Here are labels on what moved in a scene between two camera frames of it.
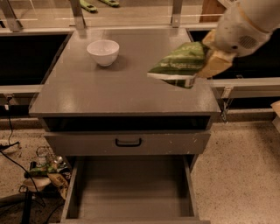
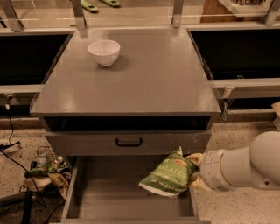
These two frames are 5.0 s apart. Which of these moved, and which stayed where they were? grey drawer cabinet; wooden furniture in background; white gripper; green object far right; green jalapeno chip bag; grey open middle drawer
Moved: green jalapeno chip bag; white gripper
Stayed: grey open middle drawer; green object far right; wooden furniture in background; grey drawer cabinet
